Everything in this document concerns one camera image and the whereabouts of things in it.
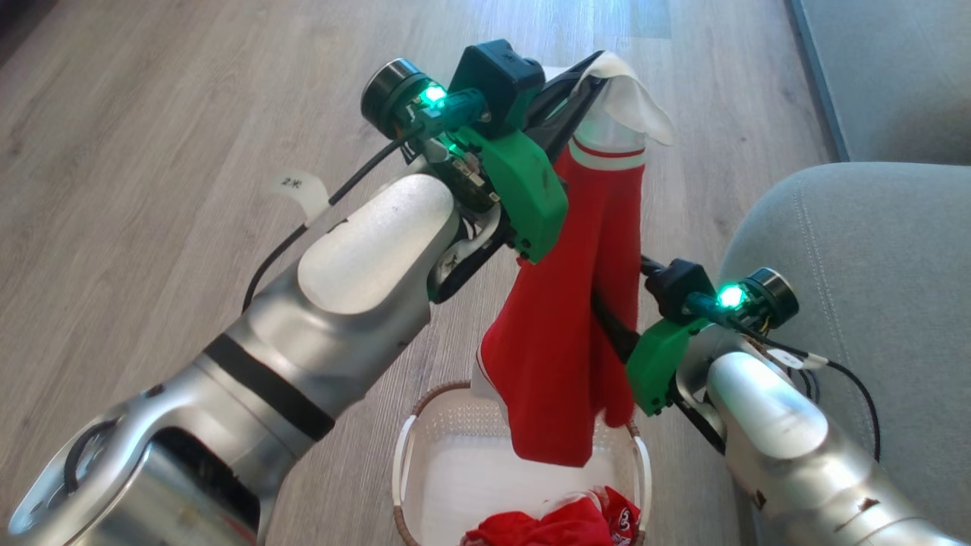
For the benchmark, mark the white basket with brown rim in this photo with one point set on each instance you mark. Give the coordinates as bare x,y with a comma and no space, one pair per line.
463,470

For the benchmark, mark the red jersey with white collar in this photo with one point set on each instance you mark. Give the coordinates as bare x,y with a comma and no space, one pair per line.
561,318

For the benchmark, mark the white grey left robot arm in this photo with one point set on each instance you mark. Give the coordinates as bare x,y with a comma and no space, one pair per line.
356,265

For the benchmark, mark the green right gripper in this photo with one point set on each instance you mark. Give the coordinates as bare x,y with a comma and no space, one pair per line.
660,364

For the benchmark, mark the red printed garment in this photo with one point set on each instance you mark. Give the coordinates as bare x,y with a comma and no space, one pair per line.
554,527

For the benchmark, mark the dark teal left wrist camera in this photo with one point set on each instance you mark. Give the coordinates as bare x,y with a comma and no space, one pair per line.
494,80

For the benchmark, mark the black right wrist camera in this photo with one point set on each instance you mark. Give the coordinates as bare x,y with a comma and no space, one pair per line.
677,287

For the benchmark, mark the grey fabric sofa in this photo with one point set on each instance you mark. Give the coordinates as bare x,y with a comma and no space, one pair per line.
872,250

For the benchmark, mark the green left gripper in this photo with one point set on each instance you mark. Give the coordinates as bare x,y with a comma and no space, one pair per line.
523,182

